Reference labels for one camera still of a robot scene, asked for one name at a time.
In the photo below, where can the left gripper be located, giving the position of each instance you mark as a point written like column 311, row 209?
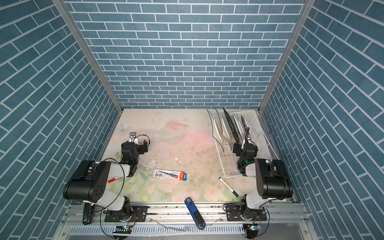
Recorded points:
column 142, row 147

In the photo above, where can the white square plate black rim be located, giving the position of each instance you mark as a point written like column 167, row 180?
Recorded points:
column 216, row 133

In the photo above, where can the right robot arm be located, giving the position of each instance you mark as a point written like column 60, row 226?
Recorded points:
column 272, row 181

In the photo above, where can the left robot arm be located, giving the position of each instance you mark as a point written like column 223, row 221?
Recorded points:
column 88, row 184

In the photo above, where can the white round plate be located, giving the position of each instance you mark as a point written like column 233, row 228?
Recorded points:
column 239, row 126

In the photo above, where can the black patterned round plate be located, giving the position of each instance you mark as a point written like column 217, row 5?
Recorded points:
column 246, row 126

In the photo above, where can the black white marker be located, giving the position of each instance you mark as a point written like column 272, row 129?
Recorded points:
column 229, row 187

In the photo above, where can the blue white pen box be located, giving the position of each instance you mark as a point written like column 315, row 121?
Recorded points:
column 169, row 175

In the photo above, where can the red marker pen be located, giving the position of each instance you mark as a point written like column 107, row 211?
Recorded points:
column 113, row 180

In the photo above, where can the blue black stapler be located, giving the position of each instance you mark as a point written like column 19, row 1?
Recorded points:
column 194, row 212

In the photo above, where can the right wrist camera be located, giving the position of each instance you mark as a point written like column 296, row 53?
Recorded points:
column 245, row 141

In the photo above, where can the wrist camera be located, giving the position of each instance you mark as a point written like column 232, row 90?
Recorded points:
column 133, row 138
column 245, row 141

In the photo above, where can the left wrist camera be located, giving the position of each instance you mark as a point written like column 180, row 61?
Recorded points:
column 133, row 138

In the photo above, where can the white wire dish rack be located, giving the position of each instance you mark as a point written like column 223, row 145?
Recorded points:
column 227, row 158

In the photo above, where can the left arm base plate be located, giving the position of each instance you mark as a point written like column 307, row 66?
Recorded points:
column 132, row 214

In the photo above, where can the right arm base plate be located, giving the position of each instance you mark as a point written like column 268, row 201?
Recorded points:
column 236, row 213

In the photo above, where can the aluminium mounting rail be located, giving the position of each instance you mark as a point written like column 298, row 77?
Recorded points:
column 172, row 214

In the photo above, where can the white slotted cable duct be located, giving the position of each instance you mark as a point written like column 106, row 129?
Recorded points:
column 157, row 230

